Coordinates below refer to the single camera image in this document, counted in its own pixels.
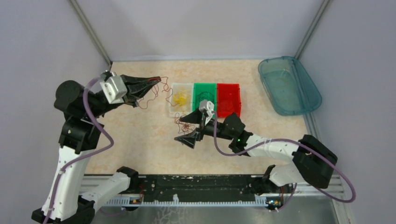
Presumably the green plastic bin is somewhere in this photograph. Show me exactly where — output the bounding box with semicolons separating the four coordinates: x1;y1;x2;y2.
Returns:
192;83;217;111

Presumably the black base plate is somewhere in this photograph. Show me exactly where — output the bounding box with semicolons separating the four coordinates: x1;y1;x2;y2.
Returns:
113;174;295;205

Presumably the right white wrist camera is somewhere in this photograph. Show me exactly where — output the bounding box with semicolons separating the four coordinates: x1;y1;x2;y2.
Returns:
198;99;214;120

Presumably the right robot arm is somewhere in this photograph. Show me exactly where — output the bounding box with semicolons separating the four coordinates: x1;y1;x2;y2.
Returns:
174;109;338;192

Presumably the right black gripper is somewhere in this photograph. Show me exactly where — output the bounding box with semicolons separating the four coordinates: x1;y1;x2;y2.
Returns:
175;106;233;148

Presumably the white plastic bin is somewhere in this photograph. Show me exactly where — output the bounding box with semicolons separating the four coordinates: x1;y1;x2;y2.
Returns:
168;83;194;116

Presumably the white toothed cable duct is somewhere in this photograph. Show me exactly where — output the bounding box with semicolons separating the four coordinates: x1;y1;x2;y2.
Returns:
104;195;269;207

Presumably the red plastic bin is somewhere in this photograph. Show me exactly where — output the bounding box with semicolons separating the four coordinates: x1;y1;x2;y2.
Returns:
216;83;241;118

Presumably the yellow cable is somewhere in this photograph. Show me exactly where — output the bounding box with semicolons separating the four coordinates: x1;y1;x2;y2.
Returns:
172;90;191;109

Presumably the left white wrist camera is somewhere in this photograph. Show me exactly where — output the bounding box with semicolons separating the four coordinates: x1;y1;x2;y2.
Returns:
99;71;127;104

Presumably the aluminium frame rail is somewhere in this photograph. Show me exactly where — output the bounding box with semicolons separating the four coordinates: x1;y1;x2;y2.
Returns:
80;175;340;196

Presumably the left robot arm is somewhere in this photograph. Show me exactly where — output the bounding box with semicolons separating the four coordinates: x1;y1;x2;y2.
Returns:
31;71;161;224

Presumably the teal transparent tub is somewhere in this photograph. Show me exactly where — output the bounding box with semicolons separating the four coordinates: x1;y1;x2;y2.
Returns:
258;56;322;116

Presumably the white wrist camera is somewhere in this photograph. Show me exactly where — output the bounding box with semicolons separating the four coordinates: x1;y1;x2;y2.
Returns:
198;99;214;120
99;71;127;104

